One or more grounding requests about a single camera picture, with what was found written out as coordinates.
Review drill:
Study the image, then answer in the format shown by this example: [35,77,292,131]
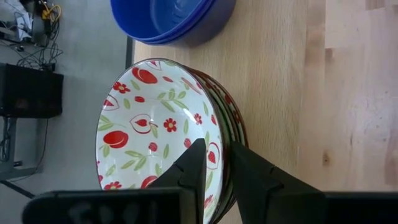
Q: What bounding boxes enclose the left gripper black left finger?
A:
[21,138,208,224]

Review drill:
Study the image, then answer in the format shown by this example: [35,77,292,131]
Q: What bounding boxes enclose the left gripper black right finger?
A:
[230,141,398,224]

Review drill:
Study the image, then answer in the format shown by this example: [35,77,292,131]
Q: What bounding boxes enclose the green floral ceramic bowl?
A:
[95,58,231,224]
[194,70,249,218]
[186,65,240,223]

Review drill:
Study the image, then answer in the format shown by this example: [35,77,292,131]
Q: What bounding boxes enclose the black equipment box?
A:
[0,63,65,119]

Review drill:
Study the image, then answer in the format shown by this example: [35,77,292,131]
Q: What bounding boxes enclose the grey metal stand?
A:
[0,117,40,200]

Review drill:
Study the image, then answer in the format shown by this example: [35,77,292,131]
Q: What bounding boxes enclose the yellow cable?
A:
[41,2,62,22]

